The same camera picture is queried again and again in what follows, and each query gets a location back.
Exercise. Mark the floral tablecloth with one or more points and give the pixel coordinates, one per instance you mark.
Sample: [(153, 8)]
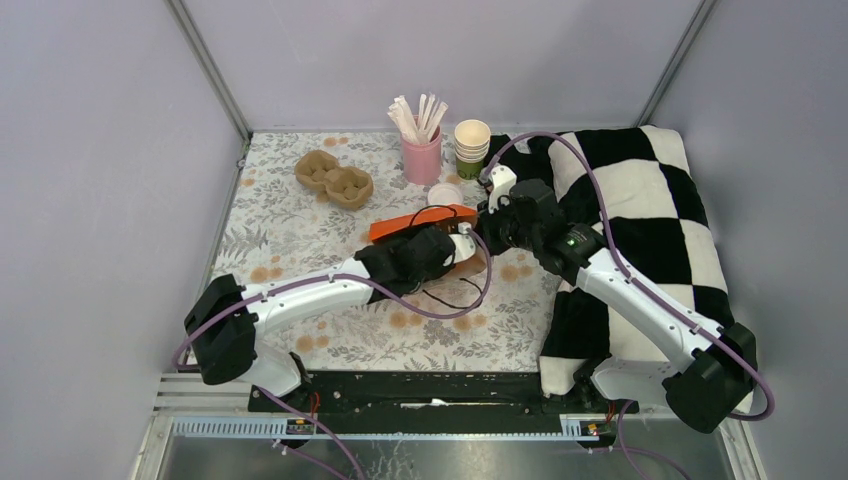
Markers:
[(481, 317)]

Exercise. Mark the pink straw holder cup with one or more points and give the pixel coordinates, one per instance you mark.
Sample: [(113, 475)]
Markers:
[(422, 164)]

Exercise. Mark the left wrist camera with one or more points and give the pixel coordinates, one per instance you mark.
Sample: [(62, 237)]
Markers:
[(464, 244)]

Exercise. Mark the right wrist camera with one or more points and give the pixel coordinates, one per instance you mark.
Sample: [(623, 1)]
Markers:
[(502, 179)]

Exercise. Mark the stack of white lids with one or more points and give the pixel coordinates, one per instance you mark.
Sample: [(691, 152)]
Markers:
[(445, 194)]

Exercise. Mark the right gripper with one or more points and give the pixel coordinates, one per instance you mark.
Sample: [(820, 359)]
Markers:
[(485, 225)]

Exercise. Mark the black white checkered pillow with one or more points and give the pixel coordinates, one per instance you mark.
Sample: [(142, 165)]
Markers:
[(641, 177)]

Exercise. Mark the black cloth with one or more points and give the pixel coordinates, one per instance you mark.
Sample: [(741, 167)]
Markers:
[(535, 163)]

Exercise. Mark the brown pulp cup carrier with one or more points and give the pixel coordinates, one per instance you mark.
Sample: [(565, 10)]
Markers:
[(347, 187)]

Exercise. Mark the stack of paper cups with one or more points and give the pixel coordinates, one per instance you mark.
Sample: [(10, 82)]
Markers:
[(472, 143)]

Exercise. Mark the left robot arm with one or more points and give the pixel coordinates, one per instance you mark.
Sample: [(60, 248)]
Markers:
[(229, 322)]

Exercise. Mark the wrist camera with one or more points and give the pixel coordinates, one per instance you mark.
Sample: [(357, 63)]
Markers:
[(502, 179), (464, 244)]

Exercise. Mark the orange paper bag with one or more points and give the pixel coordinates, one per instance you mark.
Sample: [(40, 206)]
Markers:
[(424, 222)]

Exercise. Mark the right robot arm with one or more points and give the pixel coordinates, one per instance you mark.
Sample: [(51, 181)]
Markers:
[(707, 369)]

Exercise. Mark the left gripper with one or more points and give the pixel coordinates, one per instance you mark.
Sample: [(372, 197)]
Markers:
[(406, 237)]

